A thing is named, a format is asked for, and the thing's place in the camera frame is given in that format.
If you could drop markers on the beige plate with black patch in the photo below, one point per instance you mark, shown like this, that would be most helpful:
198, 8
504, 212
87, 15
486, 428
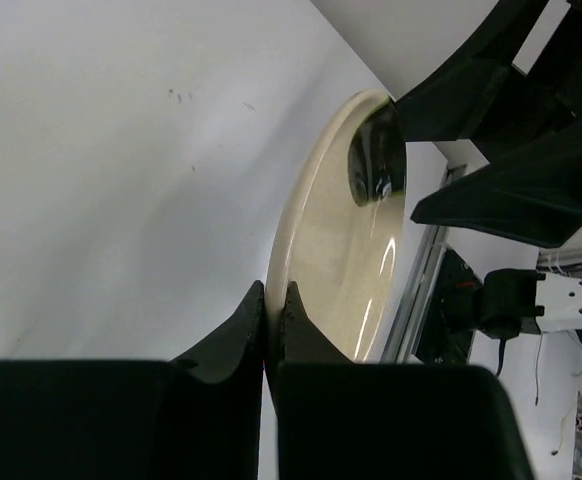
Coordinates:
341, 231

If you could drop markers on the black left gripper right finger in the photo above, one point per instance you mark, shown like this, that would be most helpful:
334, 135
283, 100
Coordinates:
337, 419

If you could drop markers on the aluminium rail table edge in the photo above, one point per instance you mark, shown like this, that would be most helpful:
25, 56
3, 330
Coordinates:
517, 296

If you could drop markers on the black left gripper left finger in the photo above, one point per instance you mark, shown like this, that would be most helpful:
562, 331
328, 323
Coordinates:
194, 417

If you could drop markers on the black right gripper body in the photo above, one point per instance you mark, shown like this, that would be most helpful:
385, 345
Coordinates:
540, 106

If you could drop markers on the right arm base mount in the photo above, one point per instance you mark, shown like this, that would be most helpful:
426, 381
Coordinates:
452, 313

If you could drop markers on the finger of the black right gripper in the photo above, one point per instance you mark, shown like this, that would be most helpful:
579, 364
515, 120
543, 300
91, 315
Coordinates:
452, 102
532, 195

